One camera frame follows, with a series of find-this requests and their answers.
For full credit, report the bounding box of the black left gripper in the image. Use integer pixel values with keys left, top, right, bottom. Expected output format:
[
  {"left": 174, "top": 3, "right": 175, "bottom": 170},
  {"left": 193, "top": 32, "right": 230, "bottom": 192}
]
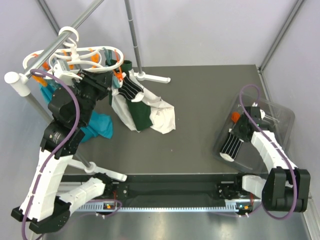
[{"left": 71, "top": 68, "right": 115, "bottom": 127}]

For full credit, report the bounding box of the white clip hanger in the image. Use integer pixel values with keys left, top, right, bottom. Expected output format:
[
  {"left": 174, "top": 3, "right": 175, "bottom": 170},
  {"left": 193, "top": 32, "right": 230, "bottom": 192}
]
[{"left": 22, "top": 26, "right": 126, "bottom": 81}]

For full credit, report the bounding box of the black white striped sock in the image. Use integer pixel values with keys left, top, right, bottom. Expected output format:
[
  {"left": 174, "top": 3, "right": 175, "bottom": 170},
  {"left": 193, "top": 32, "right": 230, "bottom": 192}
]
[{"left": 118, "top": 73, "right": 145, "bottom": 103}]

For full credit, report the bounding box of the white and green shirt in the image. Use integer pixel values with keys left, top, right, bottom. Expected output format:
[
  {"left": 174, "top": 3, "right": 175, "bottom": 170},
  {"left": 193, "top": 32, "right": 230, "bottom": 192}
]
[{"left": 109, "top": 60, "right": 176, "bottom": 134}]

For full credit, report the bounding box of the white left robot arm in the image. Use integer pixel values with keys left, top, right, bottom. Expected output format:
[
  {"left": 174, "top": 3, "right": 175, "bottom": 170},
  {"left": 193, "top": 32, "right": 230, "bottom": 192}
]
[{"left": 11, "top": 69, "right": 116, "bottom": 235}]

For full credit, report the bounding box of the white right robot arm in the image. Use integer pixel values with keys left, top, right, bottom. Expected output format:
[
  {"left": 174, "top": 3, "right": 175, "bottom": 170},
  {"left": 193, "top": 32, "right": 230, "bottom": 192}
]
[{"left": 230, "top": 106, "right": 311, "bottom": 215}]

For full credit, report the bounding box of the clear plastic bin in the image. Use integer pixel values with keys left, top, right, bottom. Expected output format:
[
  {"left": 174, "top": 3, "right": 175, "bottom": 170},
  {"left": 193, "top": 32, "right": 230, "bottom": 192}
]
[{"left": 212, "top": 93, "right": 295, "bottom": 175}]

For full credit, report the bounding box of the teal cloth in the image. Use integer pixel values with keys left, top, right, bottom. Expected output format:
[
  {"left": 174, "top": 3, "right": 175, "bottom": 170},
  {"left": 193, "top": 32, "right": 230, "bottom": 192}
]
[{"left": 39, "top": 83, "right": 114, "bottom": 144}]

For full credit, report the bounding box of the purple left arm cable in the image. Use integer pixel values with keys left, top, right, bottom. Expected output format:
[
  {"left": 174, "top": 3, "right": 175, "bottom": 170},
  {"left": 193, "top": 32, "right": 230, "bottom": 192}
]
[{"left": 21, "top": 69, "right": 123, "bottom": 240}]

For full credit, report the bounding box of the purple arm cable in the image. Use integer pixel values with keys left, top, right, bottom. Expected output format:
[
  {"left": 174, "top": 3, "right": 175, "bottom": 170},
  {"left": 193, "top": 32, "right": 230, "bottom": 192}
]
[
  {"left": 239, "top": 84, "right": 305, "bottom": 221},
  {"left": 21, "top": 69, "right": 123, "bottom": 240}
]

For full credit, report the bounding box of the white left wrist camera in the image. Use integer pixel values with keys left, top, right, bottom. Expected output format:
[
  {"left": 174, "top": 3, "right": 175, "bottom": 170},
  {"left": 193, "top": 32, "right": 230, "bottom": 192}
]
[{"left": 53, "top": 59, "right": 83, "bottom": 86}]

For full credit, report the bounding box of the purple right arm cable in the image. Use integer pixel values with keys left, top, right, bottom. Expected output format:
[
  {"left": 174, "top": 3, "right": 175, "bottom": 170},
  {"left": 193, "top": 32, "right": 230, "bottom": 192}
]
[{"left": 239, "top": 84, "right": 305, "bottom": 221}]

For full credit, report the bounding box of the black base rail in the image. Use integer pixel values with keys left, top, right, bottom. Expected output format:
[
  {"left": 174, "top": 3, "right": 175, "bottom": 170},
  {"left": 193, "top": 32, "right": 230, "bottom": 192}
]
[{"left": 56, "top": 172, "right": 296, "bottom": 208}]

